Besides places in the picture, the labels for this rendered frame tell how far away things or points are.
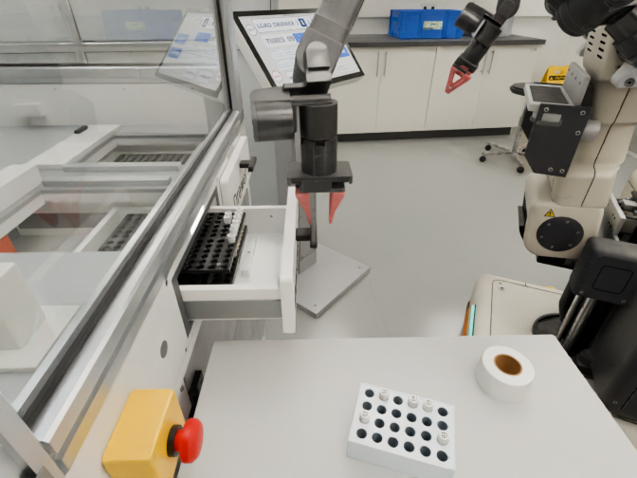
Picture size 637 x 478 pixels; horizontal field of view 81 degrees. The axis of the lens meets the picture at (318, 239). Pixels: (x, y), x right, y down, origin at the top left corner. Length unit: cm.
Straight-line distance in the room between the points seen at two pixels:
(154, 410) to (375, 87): 351
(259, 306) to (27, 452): 32
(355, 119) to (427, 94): 72
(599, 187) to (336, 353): 75
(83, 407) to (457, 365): 50
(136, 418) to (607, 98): 104
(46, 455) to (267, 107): 44
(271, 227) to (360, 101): 304
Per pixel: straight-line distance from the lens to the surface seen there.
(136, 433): 42
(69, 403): 36
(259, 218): 75
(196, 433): 43
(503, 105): 432
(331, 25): 61
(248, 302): 56
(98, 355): 38
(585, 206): 112
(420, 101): 391
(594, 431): 67
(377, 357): 63
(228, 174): 81
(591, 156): 112
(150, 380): 49
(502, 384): 61
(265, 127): 55
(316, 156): 57
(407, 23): 389
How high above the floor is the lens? 125
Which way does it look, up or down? 33 degrees down
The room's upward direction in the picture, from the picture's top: straight up
